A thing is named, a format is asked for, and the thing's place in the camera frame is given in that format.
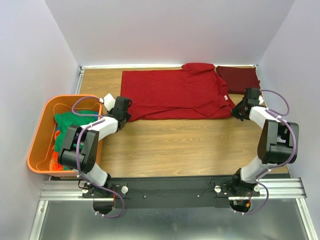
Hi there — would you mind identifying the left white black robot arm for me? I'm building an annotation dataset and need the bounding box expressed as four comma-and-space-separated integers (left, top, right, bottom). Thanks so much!
57, 93, 133, 198

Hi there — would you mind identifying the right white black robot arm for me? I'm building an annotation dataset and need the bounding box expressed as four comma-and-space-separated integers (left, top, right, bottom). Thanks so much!
230, 87, 299, 196

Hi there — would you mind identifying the folded dark red t shirt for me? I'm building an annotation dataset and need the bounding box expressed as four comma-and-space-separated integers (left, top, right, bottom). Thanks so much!
216, 66, 260, 94

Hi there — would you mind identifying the green t shirt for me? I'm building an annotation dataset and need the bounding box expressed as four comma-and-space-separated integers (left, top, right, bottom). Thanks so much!
53, 111, 100, 171

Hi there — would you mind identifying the orange t shirt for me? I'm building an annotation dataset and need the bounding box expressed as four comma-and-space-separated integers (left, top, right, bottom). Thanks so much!
50, 130, 64, 171

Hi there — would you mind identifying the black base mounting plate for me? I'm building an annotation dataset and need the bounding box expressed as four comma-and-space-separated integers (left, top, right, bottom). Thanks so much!
82, 175, 260, 209

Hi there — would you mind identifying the orange plastic basket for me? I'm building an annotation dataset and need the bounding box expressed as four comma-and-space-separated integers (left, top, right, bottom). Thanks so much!
26, 94, 104, 179

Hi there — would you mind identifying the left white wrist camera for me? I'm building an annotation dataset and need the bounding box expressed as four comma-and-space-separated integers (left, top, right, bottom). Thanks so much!
99, 93, 116, 112

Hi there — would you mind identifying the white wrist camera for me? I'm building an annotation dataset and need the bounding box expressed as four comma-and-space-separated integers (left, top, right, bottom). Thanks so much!
99, 93, 116, 112
258, 95, 264, 105

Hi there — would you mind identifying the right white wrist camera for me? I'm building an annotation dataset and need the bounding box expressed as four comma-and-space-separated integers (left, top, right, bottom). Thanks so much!
258, 95, 264, 105

